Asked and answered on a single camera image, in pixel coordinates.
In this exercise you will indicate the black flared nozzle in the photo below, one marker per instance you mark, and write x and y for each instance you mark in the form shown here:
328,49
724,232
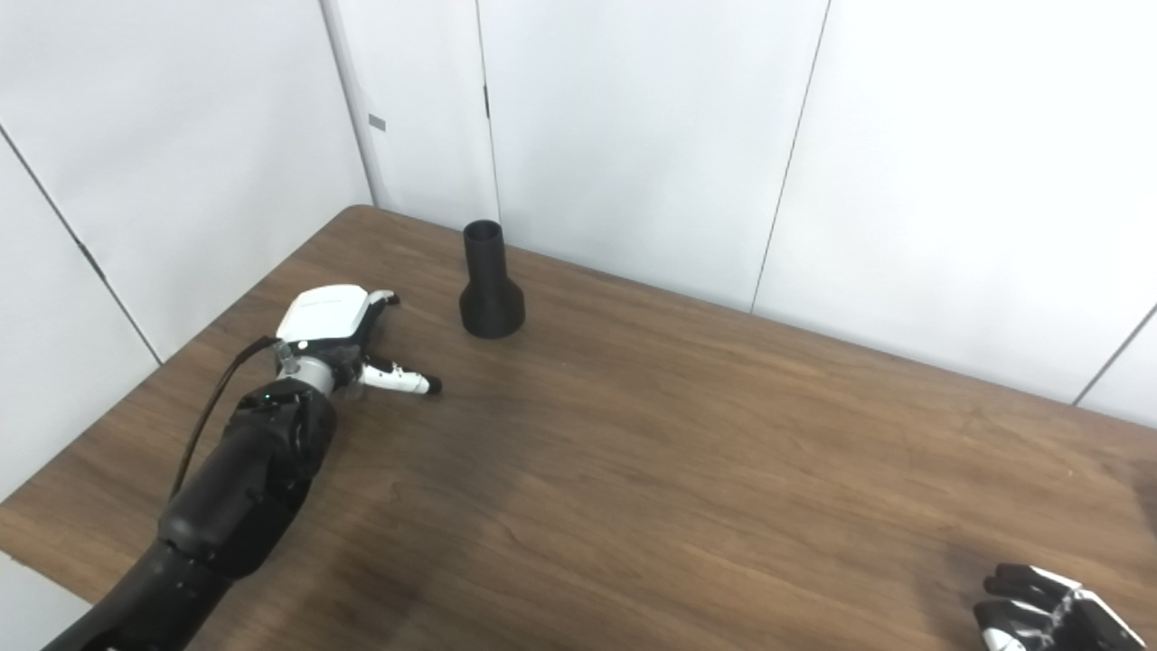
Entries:
493,307

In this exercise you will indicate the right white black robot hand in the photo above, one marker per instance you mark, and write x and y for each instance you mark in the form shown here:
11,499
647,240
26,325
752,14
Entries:
1039,624

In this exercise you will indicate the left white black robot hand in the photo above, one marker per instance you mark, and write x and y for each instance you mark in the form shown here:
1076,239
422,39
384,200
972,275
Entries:
321,316

